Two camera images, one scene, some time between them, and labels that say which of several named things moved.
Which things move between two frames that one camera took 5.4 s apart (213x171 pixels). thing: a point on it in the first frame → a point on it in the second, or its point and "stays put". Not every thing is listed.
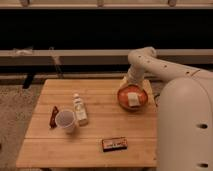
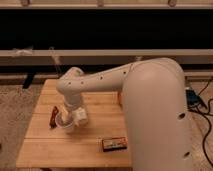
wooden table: x=79 y=123 stays put
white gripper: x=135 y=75 → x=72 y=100
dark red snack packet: x=52 y=123 stays put
